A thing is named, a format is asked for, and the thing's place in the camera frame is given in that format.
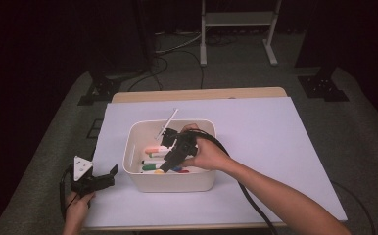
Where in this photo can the pale lavender table mat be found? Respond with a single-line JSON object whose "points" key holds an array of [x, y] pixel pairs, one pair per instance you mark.
{"points": [[128, 109]]}

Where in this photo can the white metal stand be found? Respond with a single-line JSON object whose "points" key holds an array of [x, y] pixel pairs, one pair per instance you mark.
{"points": [[203, 49]]}

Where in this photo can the black stand base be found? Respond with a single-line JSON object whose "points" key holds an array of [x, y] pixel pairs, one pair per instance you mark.
{"points": [[322, 88], [100, 88]]}

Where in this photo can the white plastic bin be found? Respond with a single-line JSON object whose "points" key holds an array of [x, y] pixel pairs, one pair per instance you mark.
{"points": [[170, 182]]}

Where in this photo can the person's right hand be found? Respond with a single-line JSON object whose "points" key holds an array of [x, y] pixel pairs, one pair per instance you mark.
{"points": [[211, 156]]}

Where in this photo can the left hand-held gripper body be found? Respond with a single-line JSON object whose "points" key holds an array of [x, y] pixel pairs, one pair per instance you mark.
{"points": [[82, 186]]}

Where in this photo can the black cap marker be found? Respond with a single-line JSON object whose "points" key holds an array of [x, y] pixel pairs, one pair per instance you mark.
{"points": [[152, 162]]}

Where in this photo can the green cap marker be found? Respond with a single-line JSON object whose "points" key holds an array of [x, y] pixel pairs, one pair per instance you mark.
{"points": [[149, 167], [157, 155]]}

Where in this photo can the yellow cap marker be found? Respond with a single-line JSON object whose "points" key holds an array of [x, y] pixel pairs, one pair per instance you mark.
{"points": [[158, 171]]}

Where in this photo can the red cap marker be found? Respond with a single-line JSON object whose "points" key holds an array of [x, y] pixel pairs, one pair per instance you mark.
{"points": [[183, 171]]}

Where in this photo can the peach cap marker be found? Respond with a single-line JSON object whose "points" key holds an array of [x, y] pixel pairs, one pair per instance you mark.
{"points": [[152, 150]]}

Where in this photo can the person's left hand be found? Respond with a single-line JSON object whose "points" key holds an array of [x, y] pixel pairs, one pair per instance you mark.
{"points": [[76, 210]]}

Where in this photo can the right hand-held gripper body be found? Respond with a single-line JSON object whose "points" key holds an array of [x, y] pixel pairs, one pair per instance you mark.
{"points": [[183, 147]]}

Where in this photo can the dark blue cap marker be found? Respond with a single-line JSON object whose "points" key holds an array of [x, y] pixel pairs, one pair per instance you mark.
{"points": [[176, 169]]}

